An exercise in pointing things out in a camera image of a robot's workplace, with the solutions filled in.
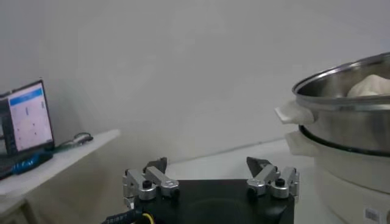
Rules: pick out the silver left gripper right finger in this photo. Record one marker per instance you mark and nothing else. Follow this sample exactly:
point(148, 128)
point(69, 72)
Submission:
point(265, 175)

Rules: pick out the white steamed baozi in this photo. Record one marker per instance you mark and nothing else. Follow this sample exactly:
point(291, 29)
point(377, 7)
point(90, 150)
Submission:
point(371, 88)

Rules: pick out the white electric cooker base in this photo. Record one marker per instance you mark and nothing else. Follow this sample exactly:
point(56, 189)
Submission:
point(341, 179)

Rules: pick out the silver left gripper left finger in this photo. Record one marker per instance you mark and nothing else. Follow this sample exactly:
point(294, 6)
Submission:
point(158, 178)

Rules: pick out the black laptop with lit screen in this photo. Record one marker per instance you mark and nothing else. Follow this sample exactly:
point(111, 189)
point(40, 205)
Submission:
point(29, 118)

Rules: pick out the stainless steel steamer basket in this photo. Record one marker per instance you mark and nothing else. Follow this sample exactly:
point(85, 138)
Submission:
point(344, 131)

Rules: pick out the dark blue object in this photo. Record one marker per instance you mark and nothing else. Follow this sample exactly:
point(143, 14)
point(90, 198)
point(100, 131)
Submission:
point(30, 162)

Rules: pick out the white side table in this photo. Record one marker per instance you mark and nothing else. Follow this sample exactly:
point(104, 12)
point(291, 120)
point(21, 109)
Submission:
point(76, 152)

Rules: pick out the small black device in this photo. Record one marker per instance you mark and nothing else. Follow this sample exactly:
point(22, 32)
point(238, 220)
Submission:
point(86, 139)

